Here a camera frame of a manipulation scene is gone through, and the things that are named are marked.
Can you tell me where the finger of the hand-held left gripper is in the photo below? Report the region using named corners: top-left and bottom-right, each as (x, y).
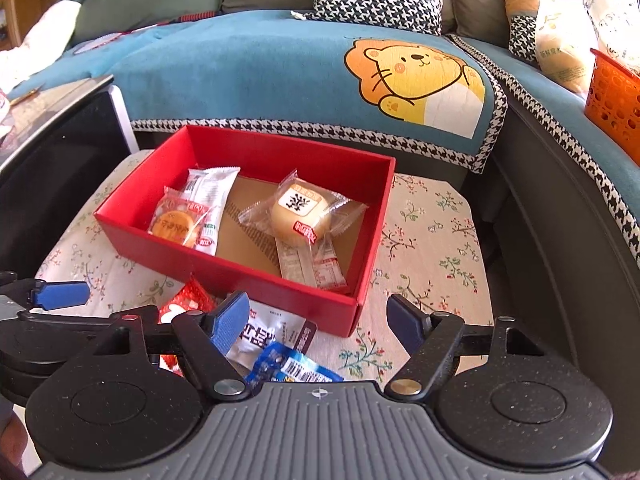
top-left (0, 271), bottom-right (91, 311)
top-left (17, 308), bottom-right (118, 333)

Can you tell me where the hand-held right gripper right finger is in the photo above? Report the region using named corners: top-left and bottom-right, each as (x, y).
top-left (384, 294), bottom-right (548, 402)

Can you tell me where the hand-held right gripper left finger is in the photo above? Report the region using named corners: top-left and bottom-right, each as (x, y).
top-left (87, 291), bottom-right (252, 402)

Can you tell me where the white packet with black print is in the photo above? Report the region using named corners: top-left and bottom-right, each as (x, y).
top-left (225, 301), bottom-right (318, 371)

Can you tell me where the red cardboard box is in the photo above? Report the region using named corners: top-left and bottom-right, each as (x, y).
top-left (94, 125), bottom-right (397, 338)

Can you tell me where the light blue snack packet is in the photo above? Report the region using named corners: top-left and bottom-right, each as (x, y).
top-left (242, 341), bottom-right (346, 386)

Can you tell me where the long white red snack packet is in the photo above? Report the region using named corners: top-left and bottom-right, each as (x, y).
top-left (274, 237), bottom-right (348, 291)

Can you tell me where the clear packet with orange mooncake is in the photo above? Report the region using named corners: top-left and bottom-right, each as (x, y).
top-left (149, 186), bottom-right (213, 250)

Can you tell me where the white biscuit bar packet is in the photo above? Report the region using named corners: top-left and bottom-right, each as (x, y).
top-left (180, 166), bottom-right (242, 257)

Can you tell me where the clear packet with yellow pastry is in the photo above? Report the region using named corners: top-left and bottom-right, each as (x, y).
top-left (237, 170), bottom-right (368, 248)

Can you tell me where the floral tablecloth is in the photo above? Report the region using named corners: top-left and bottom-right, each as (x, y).
top-left (32, 149), bottom-right (493, 386)

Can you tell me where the black glossy side table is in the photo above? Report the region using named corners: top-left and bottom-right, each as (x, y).
top-left (0, 74), bottom-right (141, 281)

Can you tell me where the blue houndstooth trim sofa cover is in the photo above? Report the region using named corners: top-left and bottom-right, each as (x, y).
top-left (446, 34), bottom-right (640, 267)

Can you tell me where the white garment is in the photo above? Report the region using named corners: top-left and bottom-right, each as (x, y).
top-left (0, 0), bottom-right (83, 53)

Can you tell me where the orange plastic basket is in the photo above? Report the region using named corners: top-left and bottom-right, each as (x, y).
top-left (584, 47), bottom-right (640, 166)

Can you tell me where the white plastic bag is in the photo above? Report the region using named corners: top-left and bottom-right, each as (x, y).
top-left (535, 0), bottom-right (601, 95)

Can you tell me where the small yellow houndstooth cushion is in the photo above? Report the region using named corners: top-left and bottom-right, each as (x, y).
top-left (501, 0), bottom-right (543, 63)

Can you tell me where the white printed bag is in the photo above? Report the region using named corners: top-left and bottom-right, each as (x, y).
top-left (582, 0), bottom-right (640, 73)

